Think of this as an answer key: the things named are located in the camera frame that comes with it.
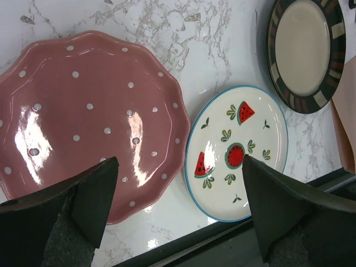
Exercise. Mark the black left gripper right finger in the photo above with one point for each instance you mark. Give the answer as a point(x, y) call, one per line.
point(297, 224)

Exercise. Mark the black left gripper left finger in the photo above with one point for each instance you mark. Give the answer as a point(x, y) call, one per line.
point(61, 225)

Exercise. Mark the white watermelon plate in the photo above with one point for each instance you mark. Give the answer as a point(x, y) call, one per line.
point(242, 120)

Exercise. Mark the pink polka dot plate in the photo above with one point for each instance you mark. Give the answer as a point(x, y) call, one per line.
point(68, 104)

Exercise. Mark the black rimmed cream plate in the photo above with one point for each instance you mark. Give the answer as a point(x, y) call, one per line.
point(306, 52)

